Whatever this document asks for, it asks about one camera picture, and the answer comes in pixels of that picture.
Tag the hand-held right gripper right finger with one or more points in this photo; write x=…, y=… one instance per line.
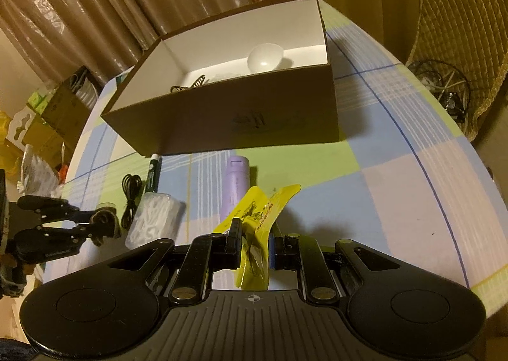
x=278, y=251

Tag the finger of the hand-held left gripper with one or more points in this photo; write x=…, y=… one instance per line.
x=51, y=242
x=55, y=207

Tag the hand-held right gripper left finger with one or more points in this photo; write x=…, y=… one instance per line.
x=237, y=244

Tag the yellow sachet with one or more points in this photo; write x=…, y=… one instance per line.
x=252, y=265
x=283, y=196

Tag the purple tube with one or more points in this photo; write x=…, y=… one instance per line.
x=236, y=186

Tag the clear plastic floss pick box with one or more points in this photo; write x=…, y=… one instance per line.
x=154, y=222

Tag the small dark green tube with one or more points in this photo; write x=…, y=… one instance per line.
x=153, y=178

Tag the brown cardboard box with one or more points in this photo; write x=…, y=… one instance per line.
x=238, y=118

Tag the dark hair claw clip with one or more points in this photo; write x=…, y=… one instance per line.
x=194, y=83

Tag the white rice spoon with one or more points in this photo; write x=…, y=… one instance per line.
x=265, y=57

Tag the yellow plastic bag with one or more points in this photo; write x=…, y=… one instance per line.
x=8, y=138

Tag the white cutout cardboard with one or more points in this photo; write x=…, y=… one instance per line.
x=24, y=126

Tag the brown carton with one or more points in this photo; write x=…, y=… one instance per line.
x=63, y=118

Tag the green tissue box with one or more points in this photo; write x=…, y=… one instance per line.
x=39, y=102

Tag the chair with quilted cover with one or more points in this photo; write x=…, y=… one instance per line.
x=460, y=7

